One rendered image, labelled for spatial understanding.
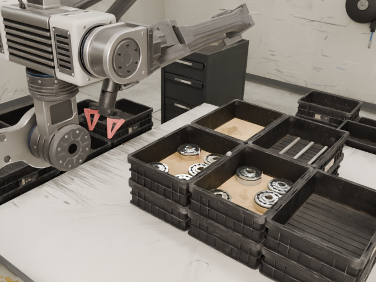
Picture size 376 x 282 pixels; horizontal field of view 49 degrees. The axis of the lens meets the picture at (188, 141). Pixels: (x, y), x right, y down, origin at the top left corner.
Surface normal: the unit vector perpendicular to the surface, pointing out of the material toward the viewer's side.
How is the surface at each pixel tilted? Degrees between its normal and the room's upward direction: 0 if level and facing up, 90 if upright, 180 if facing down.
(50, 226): 0
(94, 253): 0
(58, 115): 90
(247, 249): 90
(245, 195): 0
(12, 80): 90
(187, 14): 90
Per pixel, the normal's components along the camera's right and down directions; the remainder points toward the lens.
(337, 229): 0.03, -0.89
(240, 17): 0.61, -0.22
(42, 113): -0.60, 0.36
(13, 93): 0.80, 0.30
